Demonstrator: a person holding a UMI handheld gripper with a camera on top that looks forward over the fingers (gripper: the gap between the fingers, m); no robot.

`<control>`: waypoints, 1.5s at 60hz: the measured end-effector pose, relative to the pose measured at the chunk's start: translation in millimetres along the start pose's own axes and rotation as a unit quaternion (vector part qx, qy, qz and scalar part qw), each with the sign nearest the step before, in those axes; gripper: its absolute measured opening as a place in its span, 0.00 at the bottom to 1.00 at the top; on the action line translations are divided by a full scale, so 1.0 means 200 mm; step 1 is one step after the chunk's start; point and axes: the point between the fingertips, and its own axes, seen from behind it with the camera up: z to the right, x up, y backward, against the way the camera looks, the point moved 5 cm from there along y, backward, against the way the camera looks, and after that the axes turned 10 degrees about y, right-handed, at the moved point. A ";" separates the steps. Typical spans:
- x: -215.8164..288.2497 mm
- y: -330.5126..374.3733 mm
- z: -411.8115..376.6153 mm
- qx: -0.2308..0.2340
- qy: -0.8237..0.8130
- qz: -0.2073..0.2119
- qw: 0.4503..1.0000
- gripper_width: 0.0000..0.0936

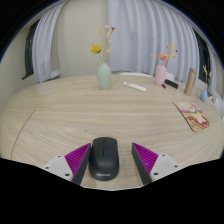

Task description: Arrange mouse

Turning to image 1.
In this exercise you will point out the blue vase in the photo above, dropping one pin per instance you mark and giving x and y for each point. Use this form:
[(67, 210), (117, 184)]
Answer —
[(204, 95)]

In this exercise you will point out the pale green vase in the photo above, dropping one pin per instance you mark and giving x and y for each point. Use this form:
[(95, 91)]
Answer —
[(104, 77)]

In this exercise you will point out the white remote control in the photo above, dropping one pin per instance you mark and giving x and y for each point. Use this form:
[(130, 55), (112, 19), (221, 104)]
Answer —
[(134, 86)]

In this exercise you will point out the beige dried flower bunch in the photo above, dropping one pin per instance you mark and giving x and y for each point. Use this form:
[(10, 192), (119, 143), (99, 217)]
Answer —
[(205, 71)]

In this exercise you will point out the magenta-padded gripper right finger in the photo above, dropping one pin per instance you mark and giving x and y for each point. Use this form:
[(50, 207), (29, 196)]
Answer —
[(163, 164)]

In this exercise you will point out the dark-framed window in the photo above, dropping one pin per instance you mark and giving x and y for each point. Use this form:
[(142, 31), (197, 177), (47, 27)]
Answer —
[(30, 50), (202, 56)]

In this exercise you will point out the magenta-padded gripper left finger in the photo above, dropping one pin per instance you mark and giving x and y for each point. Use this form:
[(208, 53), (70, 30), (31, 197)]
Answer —
[(60, 165)]

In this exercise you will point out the pink vase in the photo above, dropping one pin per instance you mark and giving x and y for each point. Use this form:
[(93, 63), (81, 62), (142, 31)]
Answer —
[(160, 75)]

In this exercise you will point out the gold insulated bottle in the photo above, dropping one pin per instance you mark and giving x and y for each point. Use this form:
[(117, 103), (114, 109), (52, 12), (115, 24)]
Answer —
[(190, 82)]

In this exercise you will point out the wide grey-white curtain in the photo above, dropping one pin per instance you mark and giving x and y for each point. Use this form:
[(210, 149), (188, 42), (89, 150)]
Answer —
[(143, 33)]

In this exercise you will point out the black marker pen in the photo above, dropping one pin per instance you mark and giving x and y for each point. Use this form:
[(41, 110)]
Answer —
[(163, 86)]

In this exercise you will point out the black computer mouse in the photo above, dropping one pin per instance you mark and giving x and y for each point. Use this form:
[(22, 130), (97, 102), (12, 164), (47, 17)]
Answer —
[(104, 160)]

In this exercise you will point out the yellow dried flower bunch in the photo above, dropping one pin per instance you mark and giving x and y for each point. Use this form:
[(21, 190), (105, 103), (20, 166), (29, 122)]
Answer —
[(96, 48)]

